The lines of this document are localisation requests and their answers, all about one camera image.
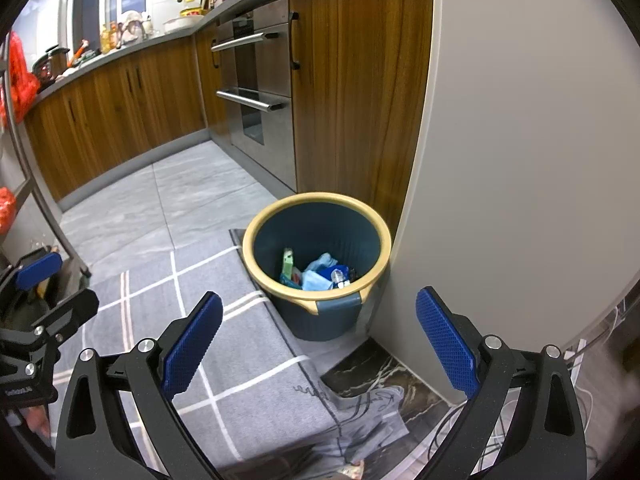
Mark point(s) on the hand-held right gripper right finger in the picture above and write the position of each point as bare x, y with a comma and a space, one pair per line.
447, 345

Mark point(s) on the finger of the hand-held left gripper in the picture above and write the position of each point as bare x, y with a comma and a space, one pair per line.
37, 270
70, 312

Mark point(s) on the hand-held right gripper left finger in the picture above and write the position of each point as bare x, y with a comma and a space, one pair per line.
192, 345

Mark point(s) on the white and green medicine box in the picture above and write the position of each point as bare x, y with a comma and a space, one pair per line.
287, 265

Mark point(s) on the small clear bottle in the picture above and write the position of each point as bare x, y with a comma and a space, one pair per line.
339, 277

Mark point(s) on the blue face mask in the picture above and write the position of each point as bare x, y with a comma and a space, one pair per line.
322, 261
316, 281

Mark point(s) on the blue bin with yellow rim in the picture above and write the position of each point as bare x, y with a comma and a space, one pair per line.
300, 230

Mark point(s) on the person's left hand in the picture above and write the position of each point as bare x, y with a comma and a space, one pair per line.
39, 420

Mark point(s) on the orange plastic bag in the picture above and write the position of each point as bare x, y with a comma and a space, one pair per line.
20, 80
6, 210

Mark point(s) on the person's grey printed trousers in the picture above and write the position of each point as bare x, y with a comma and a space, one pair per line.
370, 420

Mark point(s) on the wooden kitchen cabinets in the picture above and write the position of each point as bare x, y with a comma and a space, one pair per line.
125, 110
360, 85

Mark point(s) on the rice cooker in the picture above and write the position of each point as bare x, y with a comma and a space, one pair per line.
50, 65

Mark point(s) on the stainless steel oven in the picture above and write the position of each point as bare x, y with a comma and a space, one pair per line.
265, 125

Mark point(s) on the white cloth bundle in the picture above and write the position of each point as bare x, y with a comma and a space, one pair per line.
134, 25

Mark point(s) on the scissors holder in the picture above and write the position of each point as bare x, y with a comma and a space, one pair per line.
210, 1

